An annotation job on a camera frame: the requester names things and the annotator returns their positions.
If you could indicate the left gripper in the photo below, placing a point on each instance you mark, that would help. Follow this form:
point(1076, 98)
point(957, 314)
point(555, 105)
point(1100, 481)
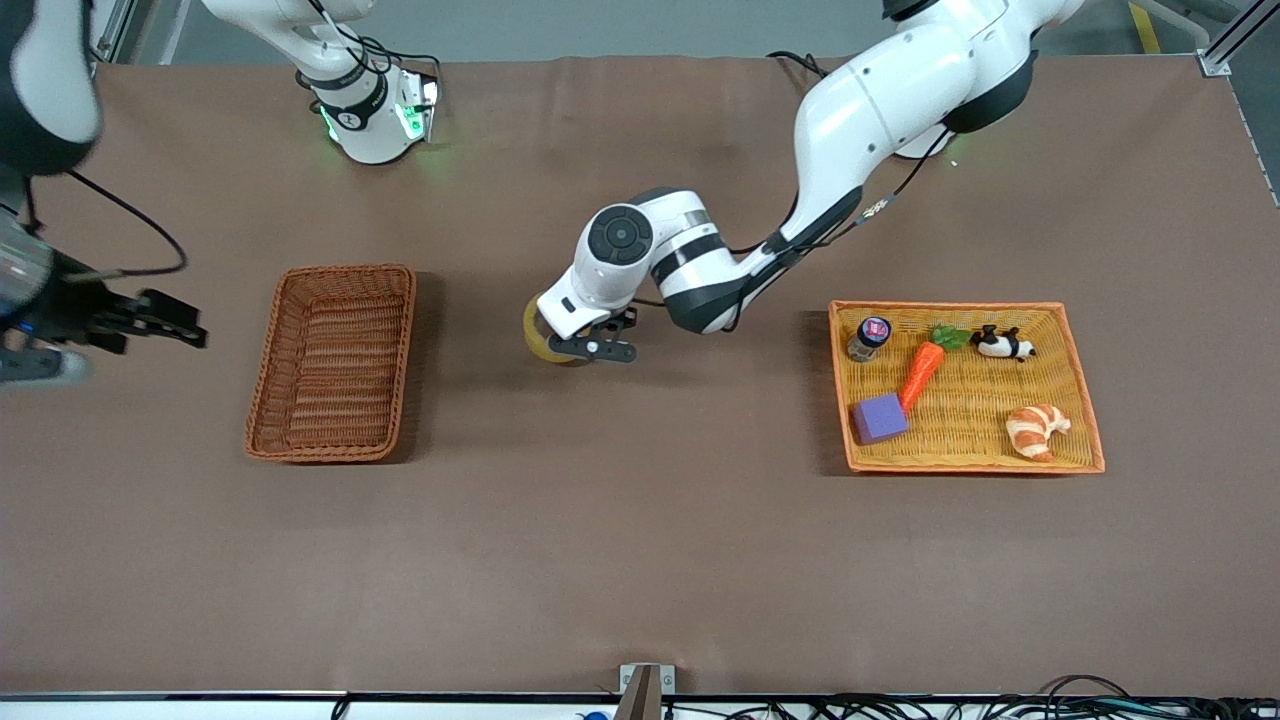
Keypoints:
point(628, 317)

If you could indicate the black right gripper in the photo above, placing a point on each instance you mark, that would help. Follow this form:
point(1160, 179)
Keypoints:
point(72, 308)

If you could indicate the yellow packing tape roll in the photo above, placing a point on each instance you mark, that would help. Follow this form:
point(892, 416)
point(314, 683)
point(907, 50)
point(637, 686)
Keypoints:
point(545, 335)

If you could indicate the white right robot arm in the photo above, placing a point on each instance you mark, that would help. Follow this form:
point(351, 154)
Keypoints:
point(50, 80)

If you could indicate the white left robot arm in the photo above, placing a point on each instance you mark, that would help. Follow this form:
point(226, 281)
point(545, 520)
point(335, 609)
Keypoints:
point(880, 100)

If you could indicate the brown wicker basket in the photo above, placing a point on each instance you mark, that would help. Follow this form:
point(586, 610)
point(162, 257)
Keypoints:
point(335, 370)

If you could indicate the orange wicker basket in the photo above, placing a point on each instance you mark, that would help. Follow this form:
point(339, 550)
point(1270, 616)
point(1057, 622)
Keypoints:
point(1000, 440)

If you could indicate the large table cover sheet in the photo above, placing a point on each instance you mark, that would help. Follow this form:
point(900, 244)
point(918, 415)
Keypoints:
point(640, 560)

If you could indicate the small jar purple lid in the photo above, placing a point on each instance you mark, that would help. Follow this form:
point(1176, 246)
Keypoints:
point(868, 338)

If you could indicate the purple foam cube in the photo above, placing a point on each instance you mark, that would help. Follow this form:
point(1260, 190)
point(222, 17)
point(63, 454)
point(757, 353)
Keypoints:
point(880, 419)

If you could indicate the orange toy carrot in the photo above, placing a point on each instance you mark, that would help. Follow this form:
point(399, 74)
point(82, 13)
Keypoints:
point(920, 370)

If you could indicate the black white panda toy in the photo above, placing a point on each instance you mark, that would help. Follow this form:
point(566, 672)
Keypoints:
point(1003, 345)

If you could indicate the toy croissant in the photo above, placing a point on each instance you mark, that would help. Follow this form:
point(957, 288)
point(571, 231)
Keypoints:
point(1035, 430)

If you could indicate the aluminium frame profile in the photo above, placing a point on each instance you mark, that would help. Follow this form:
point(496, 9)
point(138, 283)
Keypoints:
point(115, 30)
point(1230, 40)

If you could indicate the metal table bracket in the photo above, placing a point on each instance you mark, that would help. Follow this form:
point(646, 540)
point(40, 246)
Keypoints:
point(645, 690)

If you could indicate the white table edge rail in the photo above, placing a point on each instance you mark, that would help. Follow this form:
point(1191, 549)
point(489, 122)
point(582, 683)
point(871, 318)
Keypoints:
point(250, 708)

